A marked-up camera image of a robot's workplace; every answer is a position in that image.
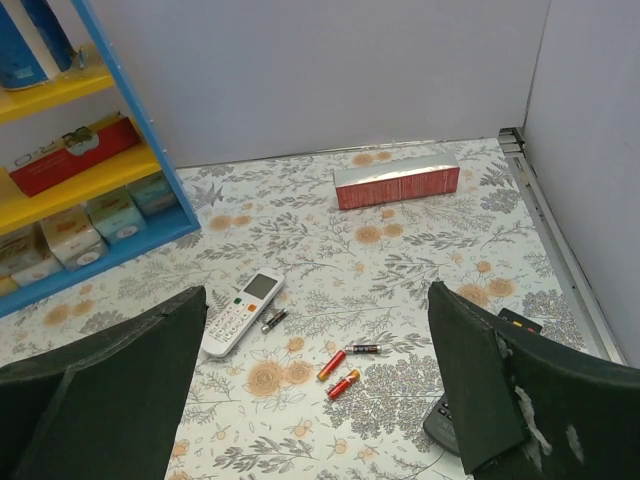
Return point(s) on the teal soap pack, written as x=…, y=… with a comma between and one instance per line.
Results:
x=115, y=215
x=152, y=194

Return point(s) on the black TV remote control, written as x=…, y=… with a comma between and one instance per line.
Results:
x=438, y=424

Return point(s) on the red gold AAA battery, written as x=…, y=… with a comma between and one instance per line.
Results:
x=344, y=384
x=331, y=366

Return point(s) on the white remote control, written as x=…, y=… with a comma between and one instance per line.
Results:
x=242, y=311

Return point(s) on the blue white cylindrical can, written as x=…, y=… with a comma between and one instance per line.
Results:
x=34, y=47

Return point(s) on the aluminium table edge rail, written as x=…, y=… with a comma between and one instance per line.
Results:
x=577, y=290

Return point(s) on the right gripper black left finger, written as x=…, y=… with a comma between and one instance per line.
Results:
x=106, y=406

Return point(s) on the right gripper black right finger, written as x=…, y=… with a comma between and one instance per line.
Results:
x=524, y=404

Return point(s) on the blue shelf unit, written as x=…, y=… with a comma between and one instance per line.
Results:
x=98, y=194

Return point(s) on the white orange soap pack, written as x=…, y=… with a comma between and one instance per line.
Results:
x=72, y=238

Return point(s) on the black red AAA battery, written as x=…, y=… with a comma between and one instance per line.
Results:
x=363, y=349

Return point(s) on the red flat box on shelf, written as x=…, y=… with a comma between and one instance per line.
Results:
x=72, y=153

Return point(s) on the red silver long box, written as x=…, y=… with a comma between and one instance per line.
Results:
x=395, y=181

